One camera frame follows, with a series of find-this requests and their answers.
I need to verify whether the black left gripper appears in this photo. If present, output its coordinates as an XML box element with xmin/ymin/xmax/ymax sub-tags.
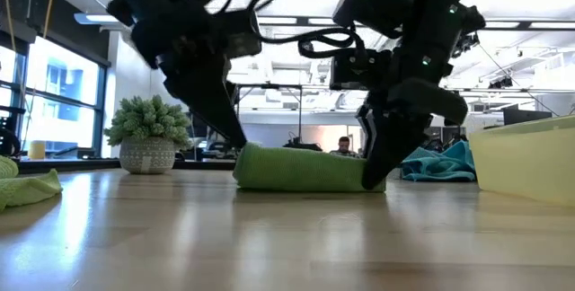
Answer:
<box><xmin>129</xmin><ymin>7</ymin><xmax>249</xmax><ymax>149</ymax></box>

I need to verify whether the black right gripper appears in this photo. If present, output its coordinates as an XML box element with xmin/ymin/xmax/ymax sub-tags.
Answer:
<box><xmin>356</xmin><ymin>0</ymin><xmax>487</xmax><ymax>192</ymax></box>

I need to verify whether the teal microfiber towel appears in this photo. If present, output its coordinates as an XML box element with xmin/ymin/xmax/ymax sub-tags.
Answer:
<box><xmin>401</xmin><ymin>140</ymin><xmax>477</xmax><ymax>183</ymax></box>

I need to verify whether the yellow translucent plastic basket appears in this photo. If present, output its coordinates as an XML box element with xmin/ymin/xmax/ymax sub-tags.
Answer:
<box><xmin>468</xmin><ymin>114</ymin><xmax>575</xmax><ymax>207</ymax></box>

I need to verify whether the lime green microfiber towel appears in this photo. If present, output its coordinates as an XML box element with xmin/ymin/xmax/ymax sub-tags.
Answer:
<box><xmin>0</xmin><ymin>154</ymin><xmax>64</xmax><ymax>214</ymax></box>

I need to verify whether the person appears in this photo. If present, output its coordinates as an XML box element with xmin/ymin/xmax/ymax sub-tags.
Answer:
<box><xmin>330</xmin><ymin>136</ymin><xmax>361</xmax><ymax>157</ymax></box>

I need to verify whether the black bicycle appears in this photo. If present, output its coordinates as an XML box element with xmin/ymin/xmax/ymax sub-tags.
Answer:
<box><xmin>426</xmin><ymin>124</ymin><xmax>468</xmax><ymax>151</ymax></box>

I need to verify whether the potted green succulent plant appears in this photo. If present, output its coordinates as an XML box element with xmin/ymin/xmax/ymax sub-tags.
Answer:
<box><xmin>103</xmin><ymin>94</ymin><xmax>193</xmax><ymax>175</ymax></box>

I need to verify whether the black ceiling spotlight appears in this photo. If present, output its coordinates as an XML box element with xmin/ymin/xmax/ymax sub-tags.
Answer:
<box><xmin>488</xmin><ymin>76</ymin><xmax>514</xmax><ymax>90</ymax></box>
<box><xmin>451</xmin><ymin>30</ymin><xmax>481</xmax><ymax>58</ymax></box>

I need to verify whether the ceiling strip light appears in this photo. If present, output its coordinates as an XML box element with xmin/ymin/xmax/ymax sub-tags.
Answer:
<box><xmin>74</xmin><ymin>12</ymin><xmax>136</xmax><ymax>26</ymax></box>

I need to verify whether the black-framed window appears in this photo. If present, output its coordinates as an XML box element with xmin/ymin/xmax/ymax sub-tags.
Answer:
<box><xmin>0</xmin><ymin>34</ymin><xmax>111</xmax><ymax>160</ymax></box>

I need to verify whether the black monitor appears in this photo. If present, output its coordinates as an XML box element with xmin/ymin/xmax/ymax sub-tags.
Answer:
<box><xmin>502</xmin><ymin>107</ymin><xmax>553</xmax><ymax>126</ymax></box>

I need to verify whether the yellow bin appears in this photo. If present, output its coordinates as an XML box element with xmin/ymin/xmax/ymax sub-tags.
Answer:
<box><xmin>27</xmin><ymin>140</ymin><xmax>47</xmax><ymax>161</ymax></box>

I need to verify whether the black ceiling light track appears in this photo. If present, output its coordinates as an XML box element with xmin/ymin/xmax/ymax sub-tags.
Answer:
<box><xmin>258</xmin><ymin>14</ymin><xmax>575</xmax><ymax>31</ymax></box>

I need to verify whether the black office chair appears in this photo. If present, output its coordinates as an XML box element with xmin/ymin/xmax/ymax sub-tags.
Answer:
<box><xmin>0</xmin><ymin>106</ymin><xmax>26</xmax><ymax>157</ymax></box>

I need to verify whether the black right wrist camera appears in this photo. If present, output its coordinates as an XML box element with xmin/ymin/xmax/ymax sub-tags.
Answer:
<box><xmin>330</xmin><ymin>48</ymin><xmax>393</xmax><ymax>92</ymax></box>

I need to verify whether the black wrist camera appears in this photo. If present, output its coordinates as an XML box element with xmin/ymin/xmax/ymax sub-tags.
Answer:
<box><xmin>330</xmin><ymin>48</ymin><xmax>393</xmax><ymax>92</ymax></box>
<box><xmin>224</xmin><ymin>10</ymin><xmax>264</xmax><ymax>58</ymax></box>

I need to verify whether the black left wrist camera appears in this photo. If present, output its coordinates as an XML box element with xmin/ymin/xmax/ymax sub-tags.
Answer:
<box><xmin>224</xmin><ymin>10</ymin><xmax>264</xmax><ymax>58</ymax></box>

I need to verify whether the black background rig frame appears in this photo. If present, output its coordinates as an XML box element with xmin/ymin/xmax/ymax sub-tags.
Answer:
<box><xmin>235</xmin><ymin>83</ymin><xmax>305</xmax><ymax>148</ymax></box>

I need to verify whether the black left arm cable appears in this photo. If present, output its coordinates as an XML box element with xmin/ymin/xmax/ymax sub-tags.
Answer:
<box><xmin>249</xmin><ymin>0</ymin><xmax>360</xmax><ymax>48</ymax></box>

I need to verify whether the black aluminium table frame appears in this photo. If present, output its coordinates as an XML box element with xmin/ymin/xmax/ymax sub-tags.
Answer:
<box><xmin>17</xmin><ymin>158</ymin><xmax>237</xmax><ymax>175</ymax></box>

